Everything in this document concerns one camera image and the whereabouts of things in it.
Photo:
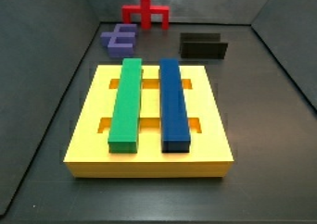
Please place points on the purple E-shaped block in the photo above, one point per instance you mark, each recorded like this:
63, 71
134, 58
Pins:
119, 41

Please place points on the yellow slotted board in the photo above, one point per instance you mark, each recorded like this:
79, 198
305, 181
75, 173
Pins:
91, 161

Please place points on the black angled fixture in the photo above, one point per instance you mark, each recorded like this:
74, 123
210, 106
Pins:
201, 45

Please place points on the blue long bar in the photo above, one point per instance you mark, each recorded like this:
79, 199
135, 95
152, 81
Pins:
176, 138

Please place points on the green long bar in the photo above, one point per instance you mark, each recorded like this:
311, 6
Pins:
123, 134

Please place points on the red E-shaped block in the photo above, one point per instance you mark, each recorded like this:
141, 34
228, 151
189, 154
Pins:
146, 10

